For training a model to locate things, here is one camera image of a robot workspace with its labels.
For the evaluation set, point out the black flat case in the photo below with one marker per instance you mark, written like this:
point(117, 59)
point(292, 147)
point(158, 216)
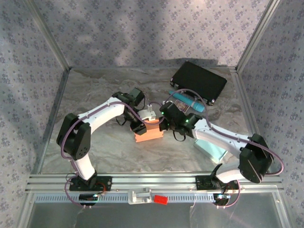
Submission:
point(199, 80)

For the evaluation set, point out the brown paper box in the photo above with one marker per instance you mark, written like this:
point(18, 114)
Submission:
point(149, 134)

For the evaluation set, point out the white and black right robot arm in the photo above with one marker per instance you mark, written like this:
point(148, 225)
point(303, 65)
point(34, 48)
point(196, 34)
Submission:
point(221, 140)

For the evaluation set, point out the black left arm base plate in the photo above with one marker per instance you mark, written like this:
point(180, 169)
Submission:
point(105, 183)

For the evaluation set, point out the teal blue tube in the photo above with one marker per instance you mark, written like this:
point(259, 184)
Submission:
point(190, 102)

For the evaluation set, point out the red plastic block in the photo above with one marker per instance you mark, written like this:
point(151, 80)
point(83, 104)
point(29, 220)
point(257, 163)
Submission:
point(161, 199)

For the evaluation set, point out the aluminium side rail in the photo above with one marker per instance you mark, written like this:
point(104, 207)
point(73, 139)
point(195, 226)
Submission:
point(243, 95)
point(63, 82)

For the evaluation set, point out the small black board green light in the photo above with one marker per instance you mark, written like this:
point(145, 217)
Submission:
point(88, 197)
point(221, 198)

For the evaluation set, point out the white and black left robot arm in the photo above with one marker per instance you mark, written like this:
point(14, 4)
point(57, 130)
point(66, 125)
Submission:
point(102, 115)

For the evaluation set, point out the light blue paper box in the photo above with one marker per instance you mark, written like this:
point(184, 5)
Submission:
point(209, 149)

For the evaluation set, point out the white plastic bracket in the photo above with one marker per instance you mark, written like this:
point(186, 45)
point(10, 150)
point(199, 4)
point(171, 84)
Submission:
point(139, 196)

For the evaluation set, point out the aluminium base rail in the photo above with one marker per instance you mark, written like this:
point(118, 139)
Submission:
point(154, 180)

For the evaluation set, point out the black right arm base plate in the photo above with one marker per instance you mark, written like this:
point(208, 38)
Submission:
point(203, 183)

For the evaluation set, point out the aluminium frame post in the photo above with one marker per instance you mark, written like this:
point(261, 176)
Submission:
point(254, 38)

